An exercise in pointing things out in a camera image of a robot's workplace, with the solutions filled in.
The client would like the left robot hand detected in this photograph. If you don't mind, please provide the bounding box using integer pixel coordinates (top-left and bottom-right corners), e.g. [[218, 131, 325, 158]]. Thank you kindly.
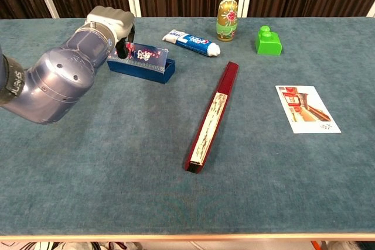
[[84, 6, 136, 59]]

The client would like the cardboard box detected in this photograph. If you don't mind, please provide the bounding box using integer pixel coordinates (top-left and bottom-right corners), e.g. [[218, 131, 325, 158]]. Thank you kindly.
[[107, 42, 176, 85]]

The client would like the blue white toothpaste tube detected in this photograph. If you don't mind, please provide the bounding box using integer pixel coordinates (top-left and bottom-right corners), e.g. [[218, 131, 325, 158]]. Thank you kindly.
[[162, 29, 222, 57]]

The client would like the dark red folded fan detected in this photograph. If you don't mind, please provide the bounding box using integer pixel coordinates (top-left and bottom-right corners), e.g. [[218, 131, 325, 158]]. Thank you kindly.
[[185, 61, 240, 174]]

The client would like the teal table cloth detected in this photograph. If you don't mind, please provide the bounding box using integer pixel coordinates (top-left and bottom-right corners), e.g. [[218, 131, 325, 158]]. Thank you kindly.
[[0, 17, 375, 236]]

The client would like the green toy building block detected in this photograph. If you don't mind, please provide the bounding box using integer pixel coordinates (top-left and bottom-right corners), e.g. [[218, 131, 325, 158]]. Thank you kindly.
[[255, 25, 284, 56]]

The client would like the red picture postcard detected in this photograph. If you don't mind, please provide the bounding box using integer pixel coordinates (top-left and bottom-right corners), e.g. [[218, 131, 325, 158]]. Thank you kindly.
[[275, 85, 342, 134]]

